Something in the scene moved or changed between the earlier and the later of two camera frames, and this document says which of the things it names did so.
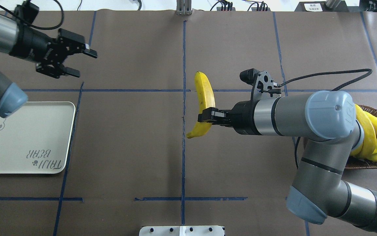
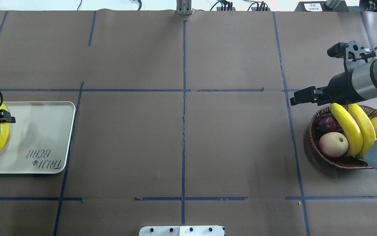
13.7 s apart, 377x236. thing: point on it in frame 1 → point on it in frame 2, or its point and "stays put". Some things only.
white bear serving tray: [35, 139] stays put
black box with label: [321, 6] stays put
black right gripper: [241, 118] → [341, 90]
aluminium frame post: [183, 7] stays put
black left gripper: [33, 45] → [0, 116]
